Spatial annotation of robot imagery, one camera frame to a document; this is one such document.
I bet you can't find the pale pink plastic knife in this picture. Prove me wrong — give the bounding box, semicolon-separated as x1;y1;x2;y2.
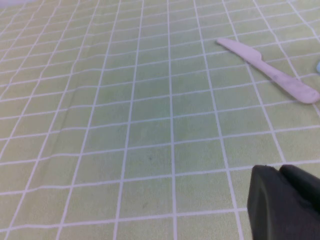
216;37;320;105

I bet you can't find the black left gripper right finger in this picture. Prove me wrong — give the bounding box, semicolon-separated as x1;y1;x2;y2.
278;164;320;215

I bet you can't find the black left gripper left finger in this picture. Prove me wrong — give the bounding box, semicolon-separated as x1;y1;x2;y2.
246;164;320;240

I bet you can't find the green checked tablecloth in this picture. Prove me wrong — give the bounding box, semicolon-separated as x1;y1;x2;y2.
0;0;320;240

